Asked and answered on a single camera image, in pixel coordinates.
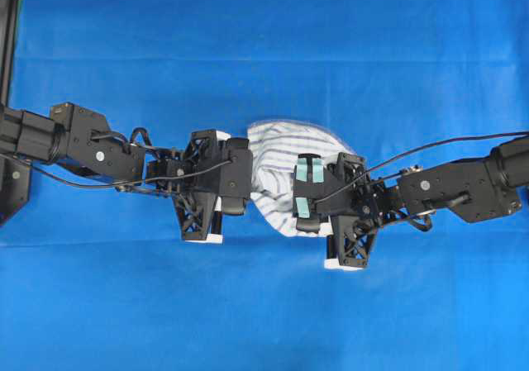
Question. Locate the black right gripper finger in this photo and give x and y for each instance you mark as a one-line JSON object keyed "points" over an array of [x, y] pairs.
{"points": [[346, 167], [349, 245]]}

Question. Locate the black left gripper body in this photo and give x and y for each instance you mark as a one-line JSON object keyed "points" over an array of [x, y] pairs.
{"points": [[174, 172]]}

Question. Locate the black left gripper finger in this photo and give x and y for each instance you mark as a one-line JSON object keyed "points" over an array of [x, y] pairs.
{"points": [[200, 217], [204, 149]]}

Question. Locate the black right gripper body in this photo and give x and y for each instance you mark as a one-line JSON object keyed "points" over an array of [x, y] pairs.
{"points": [[365, 201]]}

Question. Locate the white blue-striped towel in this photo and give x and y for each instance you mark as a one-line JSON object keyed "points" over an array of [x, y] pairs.
{"points": [[276, 145]]}

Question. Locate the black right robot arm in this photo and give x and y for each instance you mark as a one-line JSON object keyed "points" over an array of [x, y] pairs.
{"points": [[475, 189]]}

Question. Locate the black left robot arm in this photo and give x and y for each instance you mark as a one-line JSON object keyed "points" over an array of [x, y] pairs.
{"points": [[82, 142]]}

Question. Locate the blue table cloth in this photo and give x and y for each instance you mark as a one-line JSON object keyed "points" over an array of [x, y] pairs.
{"points": [[100, 280]]}

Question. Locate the black left arm base bracket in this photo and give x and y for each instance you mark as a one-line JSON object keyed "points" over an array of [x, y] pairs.
{"points": [[15, 188]]}

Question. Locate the black frame post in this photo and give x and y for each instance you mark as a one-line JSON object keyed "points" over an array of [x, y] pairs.
{"points": [[9, 19]]}

